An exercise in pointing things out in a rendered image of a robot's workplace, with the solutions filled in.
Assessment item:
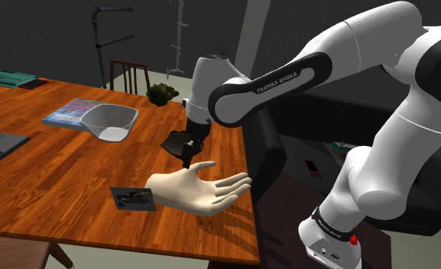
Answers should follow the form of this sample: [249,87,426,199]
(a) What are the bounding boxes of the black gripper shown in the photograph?
[182,119,212,170]

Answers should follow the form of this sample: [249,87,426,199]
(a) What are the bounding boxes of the cream hand figure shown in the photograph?
[144,160,253,217]

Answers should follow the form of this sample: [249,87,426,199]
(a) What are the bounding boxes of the green leafy clump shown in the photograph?
[146,82,180,108]

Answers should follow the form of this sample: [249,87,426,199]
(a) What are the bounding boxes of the dark photo card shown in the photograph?
[109,186,157,212]

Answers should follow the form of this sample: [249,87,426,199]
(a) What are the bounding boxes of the clear glass bowl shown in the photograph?
[79,103,139,143]

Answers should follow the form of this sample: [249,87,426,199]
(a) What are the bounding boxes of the dark wooden chair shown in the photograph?
[109,59,151,96]

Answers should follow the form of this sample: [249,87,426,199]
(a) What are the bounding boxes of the dark grass plant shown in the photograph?
[204,37,232,60]

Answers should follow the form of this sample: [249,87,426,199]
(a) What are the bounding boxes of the dark robot stand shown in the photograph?
[256,173,392,269]

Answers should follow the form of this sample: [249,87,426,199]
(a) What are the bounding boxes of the grey coat stand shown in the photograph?
[166,0,190,78]

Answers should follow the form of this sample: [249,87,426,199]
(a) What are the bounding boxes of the black sofa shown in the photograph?
[242,65,441,237]

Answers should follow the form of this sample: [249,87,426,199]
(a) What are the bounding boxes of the brown wooden table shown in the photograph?
[0,77,261,266]

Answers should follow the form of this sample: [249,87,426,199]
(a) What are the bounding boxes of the colourful book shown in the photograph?
[41,98,110,131]

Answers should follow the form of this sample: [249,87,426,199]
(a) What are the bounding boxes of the dark pipe rack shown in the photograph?
[91,6,135,90]

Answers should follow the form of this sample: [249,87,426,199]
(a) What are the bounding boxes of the black flat phone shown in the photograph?
[18,78,50,91]

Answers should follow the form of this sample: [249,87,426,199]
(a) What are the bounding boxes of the teal folded cloth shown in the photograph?
[0,65,39,89]

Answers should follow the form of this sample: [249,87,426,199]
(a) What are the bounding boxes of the brown wooden stool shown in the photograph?
[0,235,75,269]

